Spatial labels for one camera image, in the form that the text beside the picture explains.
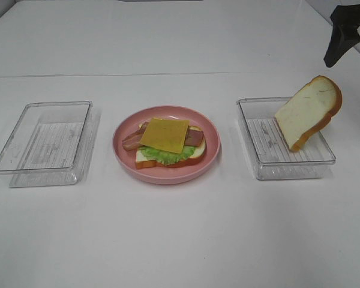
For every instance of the right clear plastic tray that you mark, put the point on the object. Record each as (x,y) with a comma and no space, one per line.
(269,154)

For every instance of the left clear plastic tray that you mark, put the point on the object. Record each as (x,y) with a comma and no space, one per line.
(50,145)

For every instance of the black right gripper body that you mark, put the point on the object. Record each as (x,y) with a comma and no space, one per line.
(346,15)

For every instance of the bacon strip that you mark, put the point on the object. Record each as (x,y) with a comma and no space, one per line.
(194,137)
(132,141)

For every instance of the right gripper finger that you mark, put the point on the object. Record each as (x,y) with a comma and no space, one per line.
(343,38)

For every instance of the yellow cheese slice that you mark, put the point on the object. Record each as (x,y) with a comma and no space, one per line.
(165,134)

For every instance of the pink round plate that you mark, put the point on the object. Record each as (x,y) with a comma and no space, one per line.
(163,175)

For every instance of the green lettuce leaf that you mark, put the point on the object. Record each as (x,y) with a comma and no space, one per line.
(146,153)

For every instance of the clear plastic tray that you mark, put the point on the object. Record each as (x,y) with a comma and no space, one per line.
(50,145)
(269,154)

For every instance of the bread slice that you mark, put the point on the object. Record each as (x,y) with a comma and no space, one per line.
(193,160)
(308,111)

